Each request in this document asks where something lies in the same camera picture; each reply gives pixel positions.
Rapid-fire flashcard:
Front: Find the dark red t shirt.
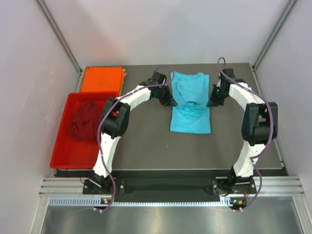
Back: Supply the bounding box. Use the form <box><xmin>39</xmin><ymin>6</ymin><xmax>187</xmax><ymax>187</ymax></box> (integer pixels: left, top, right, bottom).
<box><xmin>68</xmin><ymin>101</ymin><xmax>102</xmax><ymax>142</ymax></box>

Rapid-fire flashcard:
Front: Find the right aluminium frame post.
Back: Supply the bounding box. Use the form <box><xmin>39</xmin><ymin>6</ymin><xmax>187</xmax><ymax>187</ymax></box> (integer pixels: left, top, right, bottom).
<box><xmin>252</xmin><ymin>0</ymin><xmax>298</xmax><ymax>72</ymax></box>

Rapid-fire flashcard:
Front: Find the red plastic bin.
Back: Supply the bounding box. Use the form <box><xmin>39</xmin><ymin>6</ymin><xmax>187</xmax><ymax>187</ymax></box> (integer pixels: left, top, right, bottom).
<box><xmin>50</xmin><ymin>92</ymin><xmax>119</xmax><ymax>170</ymax></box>

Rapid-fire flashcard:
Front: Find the aluminium frame post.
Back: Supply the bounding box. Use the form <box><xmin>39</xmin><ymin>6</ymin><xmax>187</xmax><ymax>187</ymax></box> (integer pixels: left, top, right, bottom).
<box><xmin>34</xmin><ymin>0</ymin><xmax>82</xmax><ymax>74</ymax></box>
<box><xmin>252</xmin><ymin>0</ymin><xmax>298</xmax><ymax>72</ymax></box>

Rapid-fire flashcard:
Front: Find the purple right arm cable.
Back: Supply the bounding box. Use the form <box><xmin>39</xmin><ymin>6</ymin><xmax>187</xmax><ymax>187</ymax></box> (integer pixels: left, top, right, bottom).
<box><xmin>216</xmin><ymin>57</ymin><xmax>275</xmax><ymax>213</ymax></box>

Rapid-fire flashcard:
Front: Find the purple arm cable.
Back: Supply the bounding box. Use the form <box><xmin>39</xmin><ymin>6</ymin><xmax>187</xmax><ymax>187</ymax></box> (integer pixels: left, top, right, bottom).
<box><xmin>216</xmin><ymin>57</ymin><xmax>275</xmax><ymax>213</ymax></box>
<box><xmin>94</xmin><ymin>65</ymin><xmax>175</xmax><ymax>215</ymax></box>

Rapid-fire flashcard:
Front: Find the slotted grey cable duct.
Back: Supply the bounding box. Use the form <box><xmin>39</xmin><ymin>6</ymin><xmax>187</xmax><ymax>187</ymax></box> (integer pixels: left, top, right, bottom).
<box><xmin>49</xmin><ymin>196</ymin><xmax>243</xmax><ymax>207</ymax></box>

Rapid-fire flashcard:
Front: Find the left aluminium frame post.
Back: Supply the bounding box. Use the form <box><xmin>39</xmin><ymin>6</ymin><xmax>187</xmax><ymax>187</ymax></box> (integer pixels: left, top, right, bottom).
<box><xmin>34</xmin><ymin>0</ymin><xmax>82</xmax><ymax>74</ymax></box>

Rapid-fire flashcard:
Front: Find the aluminium front frame rail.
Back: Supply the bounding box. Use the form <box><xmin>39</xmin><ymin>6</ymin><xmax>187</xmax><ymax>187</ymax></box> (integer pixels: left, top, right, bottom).
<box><xmin>39</xmin><ymin>176</ymin><xmax>305</xmax><ymax>196</ymax></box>

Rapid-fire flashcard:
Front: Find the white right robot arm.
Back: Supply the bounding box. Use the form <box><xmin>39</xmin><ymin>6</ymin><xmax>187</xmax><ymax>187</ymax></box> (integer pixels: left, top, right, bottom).
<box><xmin>207</xmin><ymin>68</ymin><xmax>278</xmax><ymax>194</ymax></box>

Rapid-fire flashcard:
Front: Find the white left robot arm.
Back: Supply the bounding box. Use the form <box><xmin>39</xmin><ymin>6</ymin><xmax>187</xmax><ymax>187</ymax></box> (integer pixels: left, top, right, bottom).
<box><xmin>89</xmin><ymin>71</ymin><xmax>177</xmax><ymax>194</ymax></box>

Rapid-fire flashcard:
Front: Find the light blue t shirt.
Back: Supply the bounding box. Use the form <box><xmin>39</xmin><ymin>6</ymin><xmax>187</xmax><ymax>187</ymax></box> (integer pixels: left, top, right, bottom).
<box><xmin>170</xmin><ymin>72</ymin><xmax>211</xmax><ymax>134</ymax></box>

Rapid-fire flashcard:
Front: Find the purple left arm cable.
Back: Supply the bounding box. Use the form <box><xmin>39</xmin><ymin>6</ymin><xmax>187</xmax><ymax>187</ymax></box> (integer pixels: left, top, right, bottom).
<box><xmin>94</xmin><ymin>65</ymin><xmax>175</xmax><ymax>215</ymax></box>

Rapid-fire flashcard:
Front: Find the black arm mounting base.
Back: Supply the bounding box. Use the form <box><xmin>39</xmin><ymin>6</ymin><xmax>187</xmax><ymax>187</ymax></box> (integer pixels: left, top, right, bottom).
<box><xmin>82</xmin><ymin>169</ymin><xmax>256</xmax><ymax>203</ymax></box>

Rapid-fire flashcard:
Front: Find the folded orange t shirt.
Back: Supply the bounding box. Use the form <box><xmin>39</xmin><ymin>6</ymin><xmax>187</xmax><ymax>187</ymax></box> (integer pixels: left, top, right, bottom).
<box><xmin>80</xmin><ymin>66</ymin><xmax>126</xmax><ymax>94</ymax></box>

